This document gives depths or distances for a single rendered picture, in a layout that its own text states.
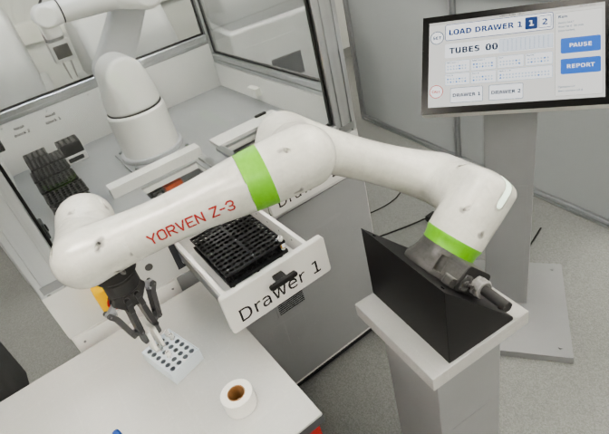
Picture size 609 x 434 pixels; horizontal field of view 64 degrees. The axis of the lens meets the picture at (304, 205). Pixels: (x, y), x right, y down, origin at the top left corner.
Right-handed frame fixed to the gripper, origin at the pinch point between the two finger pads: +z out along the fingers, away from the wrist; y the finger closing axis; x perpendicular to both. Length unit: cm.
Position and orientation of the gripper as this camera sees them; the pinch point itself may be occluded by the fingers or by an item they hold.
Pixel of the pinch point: (152, 336)
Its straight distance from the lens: 124.4
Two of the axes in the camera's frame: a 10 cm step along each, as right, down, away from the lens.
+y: -6.3, 5.4, -5.6
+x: 7.5, 2.3, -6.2
